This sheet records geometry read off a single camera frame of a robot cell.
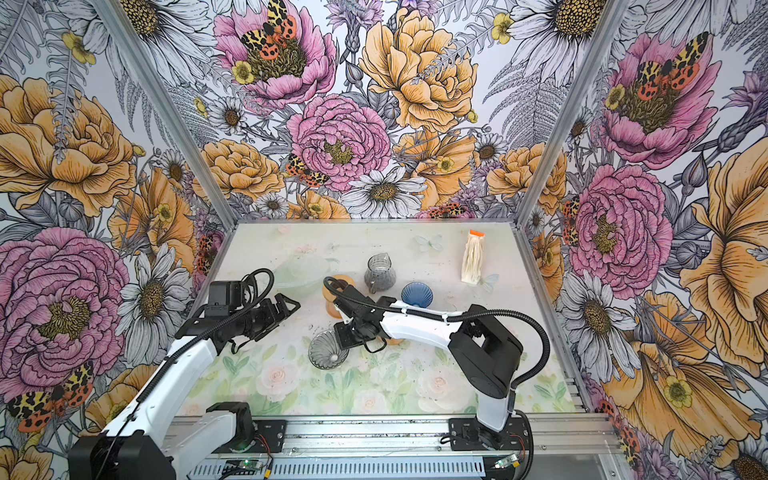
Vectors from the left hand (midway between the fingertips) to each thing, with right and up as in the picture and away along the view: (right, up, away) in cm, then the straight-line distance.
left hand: (289, 322), depth 82 cm
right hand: (+14, -8, +1) cm, 16 cm away
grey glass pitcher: (+24, +11, +15) cm, 30 cm away
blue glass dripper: (+36, +6, +14) cm, 39 cm away
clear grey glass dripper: (+9, -9, +3) cm, 13 cm away
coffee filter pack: (+55, +14, +20) cm, 60 cm away
